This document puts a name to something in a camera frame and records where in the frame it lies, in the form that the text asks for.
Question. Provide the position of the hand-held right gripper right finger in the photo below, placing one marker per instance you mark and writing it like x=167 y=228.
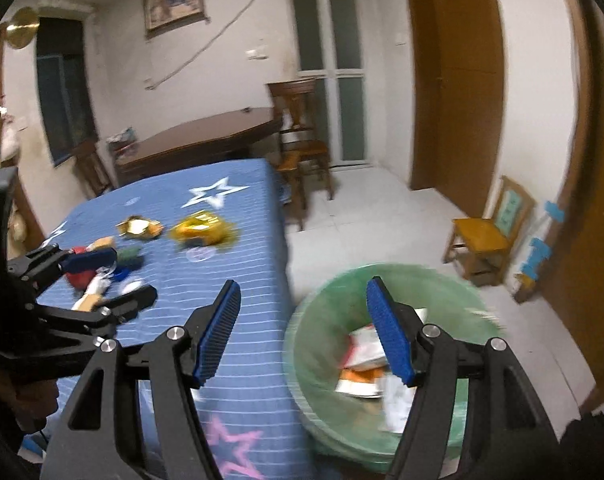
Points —
x=389 y=335

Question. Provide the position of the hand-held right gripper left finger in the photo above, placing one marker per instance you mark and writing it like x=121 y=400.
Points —
x=217 y=332

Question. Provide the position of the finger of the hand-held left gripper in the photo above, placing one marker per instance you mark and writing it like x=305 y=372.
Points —
x=89 y=259
x=127 y=302

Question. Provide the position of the white bottle cap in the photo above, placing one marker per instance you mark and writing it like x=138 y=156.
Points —
x=131 y=288

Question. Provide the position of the white and blue packet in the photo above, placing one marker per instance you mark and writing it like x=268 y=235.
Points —
x=99 y=284

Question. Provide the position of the red and white carton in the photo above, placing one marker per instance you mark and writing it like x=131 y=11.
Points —
x=364 y=347

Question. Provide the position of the long brown cardboard box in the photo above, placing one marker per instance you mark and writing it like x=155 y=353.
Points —
x=88 y=304

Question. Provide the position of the dark green wrapper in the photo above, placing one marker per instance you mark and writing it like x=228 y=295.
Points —
x=129 y=257

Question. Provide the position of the small crushed orange paper cup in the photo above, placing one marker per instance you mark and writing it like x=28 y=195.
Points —
x=357 y=382

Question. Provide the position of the gold foil wrapper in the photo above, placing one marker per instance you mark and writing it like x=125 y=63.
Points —
x=139 y=228

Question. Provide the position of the green-lined trash bin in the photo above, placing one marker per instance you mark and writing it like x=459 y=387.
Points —
x=332 y=320

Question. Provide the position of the person's left forearm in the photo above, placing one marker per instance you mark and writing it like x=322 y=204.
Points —
x=2 y=430

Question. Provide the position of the person's left hand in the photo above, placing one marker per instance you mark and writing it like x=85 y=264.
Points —
x=34 y=397

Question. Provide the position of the red apple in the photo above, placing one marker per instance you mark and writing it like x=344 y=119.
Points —
x=79 y=280

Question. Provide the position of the hanging yellowish bag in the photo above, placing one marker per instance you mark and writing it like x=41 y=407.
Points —
x=18 y=225

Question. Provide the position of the blue star-print tablecloth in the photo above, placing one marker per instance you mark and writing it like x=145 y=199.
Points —
x=252 y=260

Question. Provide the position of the wooden dining chair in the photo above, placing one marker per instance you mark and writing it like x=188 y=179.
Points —
x=302 y=152
x=89 y=165

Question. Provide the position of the yellow plastic bag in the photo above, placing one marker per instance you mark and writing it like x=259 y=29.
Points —
x=202 y=227

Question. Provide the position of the small wooden chair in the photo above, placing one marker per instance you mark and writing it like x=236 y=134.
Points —
x=482 y=232

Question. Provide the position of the hanging white plastic bag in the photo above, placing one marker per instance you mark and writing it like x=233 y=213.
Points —
x=8 y=135

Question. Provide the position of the dark wooden dining table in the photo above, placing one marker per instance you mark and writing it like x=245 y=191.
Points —
x=192 y=132

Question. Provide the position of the large blue tape piece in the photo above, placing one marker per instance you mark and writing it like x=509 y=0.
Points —
x=536 y=257

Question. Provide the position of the dark window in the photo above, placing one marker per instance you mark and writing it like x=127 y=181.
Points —
x=64 y=90

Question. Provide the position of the small blue tape piece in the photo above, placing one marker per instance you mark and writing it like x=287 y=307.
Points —
x=553 y=211

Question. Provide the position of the black bag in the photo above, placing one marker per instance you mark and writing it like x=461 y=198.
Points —
x=592 y=445

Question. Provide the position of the panelled brown wooden door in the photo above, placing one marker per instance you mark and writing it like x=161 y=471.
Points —
x=597 y=210

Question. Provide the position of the plain brown wooden door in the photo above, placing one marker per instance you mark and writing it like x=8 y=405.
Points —
x=457 y=75

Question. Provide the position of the frosted glass double door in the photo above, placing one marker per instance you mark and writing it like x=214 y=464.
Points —
x=332 y=60

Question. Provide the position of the gold wall clock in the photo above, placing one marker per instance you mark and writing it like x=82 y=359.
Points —
x=21 y=27

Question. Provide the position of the white light switch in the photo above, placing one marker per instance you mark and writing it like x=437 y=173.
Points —
x=256 y=53

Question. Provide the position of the framed wall picture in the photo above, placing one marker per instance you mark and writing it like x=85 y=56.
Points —
x=174 y=4

